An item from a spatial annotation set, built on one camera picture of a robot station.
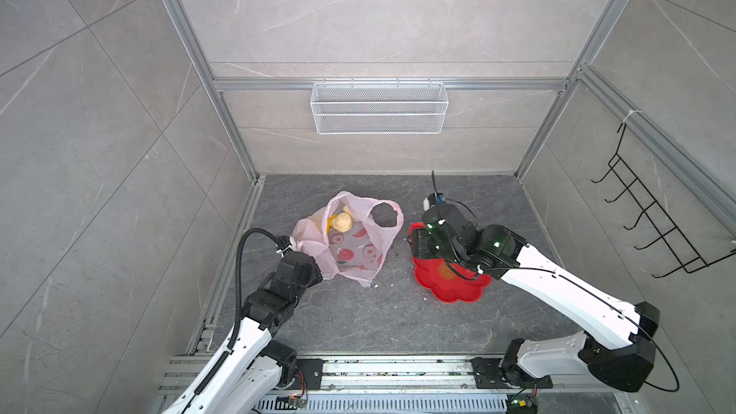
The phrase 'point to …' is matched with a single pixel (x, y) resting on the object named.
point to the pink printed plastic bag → (344, 240)
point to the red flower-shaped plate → (446, 279)
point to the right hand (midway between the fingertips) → (416, 236)
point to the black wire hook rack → (680, 247)
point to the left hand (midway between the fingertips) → (311, 256)
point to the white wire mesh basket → (379, 107)
